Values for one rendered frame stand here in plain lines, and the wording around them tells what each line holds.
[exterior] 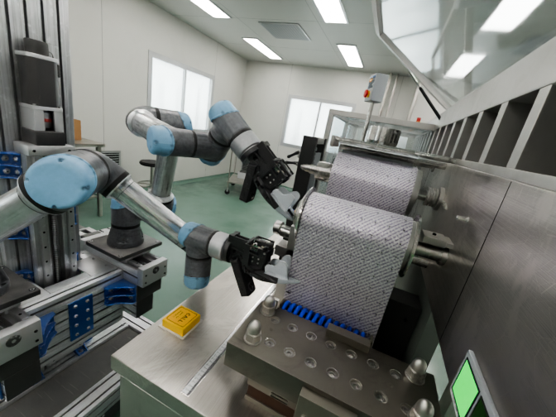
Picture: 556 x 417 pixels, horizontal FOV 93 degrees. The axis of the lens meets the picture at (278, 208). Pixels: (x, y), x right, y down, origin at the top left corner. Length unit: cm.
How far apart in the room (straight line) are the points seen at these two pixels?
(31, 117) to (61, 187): 49
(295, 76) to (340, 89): 108
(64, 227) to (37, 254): 12
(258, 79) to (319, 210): 651
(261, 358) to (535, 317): 42
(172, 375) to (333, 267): 43
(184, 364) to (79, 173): 49
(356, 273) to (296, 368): 23
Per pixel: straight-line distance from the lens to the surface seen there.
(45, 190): 76
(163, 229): 90
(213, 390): 70
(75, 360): 176
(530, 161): 55
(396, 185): 82
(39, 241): 131
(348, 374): 61
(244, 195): 73
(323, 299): 69
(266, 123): 680
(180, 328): 78
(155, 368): 74
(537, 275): 39
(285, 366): 58
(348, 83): 635
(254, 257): 69
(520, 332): 39
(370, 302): 67
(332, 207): 63
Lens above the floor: 145
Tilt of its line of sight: 17 degrees down
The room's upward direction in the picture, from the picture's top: 11 degrees clockwise
